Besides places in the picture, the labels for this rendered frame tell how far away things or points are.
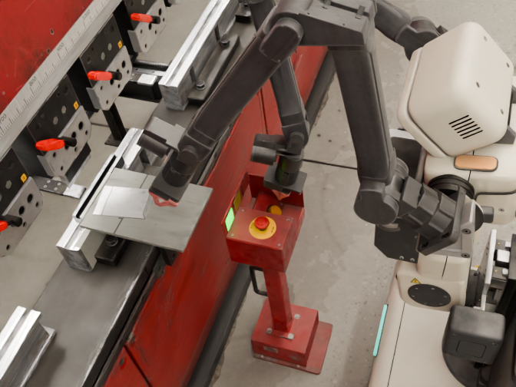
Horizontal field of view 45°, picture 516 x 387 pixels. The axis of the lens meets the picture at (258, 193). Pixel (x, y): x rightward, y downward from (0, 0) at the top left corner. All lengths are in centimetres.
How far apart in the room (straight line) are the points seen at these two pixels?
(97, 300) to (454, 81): 92
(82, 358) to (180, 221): 36
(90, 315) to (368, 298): 122
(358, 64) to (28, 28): 61
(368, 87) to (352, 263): 162
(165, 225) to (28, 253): 148
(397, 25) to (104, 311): 90
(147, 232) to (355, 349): 112
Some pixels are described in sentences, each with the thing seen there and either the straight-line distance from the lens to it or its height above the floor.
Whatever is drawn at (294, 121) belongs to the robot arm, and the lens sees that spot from 145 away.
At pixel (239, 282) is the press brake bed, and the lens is 241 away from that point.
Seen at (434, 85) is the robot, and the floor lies 136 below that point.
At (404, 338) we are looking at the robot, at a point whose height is 28.
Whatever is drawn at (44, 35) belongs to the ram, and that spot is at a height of 144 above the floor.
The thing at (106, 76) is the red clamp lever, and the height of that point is 129.
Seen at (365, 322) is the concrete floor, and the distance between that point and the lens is 236.
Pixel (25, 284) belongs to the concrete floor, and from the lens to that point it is 274.
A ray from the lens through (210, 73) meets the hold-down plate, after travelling 189.
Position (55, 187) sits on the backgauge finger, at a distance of 158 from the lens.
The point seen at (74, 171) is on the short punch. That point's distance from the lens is 144.
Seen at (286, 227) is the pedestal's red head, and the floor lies 78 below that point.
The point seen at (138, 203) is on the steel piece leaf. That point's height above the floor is 100.
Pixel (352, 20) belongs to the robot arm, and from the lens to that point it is 84.
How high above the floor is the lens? 211
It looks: 51 degrees down
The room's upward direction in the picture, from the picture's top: 10 degrees counter-clockwise
